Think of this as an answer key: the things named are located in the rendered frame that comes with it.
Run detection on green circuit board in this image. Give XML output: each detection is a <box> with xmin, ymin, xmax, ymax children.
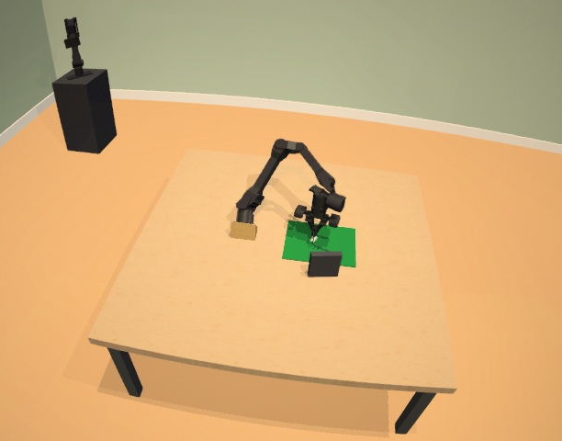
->
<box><xmin>282</xmin><ymin>220</ymin><xmax>356</xmax><ymax>267</ymax></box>

